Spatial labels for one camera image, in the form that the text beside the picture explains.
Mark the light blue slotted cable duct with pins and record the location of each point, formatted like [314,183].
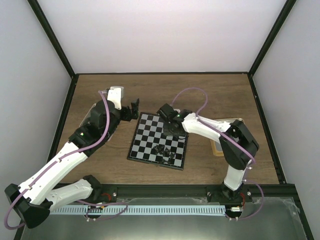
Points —
[144,210]

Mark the yellow metal tin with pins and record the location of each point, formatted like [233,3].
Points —
[215,146]

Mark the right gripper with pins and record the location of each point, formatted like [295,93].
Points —
[167,131]

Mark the black enclosure frame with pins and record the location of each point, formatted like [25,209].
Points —
[280,20]

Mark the pile of black chess pieces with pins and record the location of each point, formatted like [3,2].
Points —
[163,155]

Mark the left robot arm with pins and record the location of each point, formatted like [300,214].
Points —
[34,199]

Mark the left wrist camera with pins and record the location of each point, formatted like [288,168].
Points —
[115,95]

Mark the pink metal tin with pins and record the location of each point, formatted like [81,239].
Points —
[86,119]

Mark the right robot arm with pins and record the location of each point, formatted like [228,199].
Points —
[238,145]

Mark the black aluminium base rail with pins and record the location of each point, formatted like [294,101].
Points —
[214,193]

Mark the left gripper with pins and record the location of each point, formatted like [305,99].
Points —
[135,114]

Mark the black white chess board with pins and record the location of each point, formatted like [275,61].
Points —
[147,134]

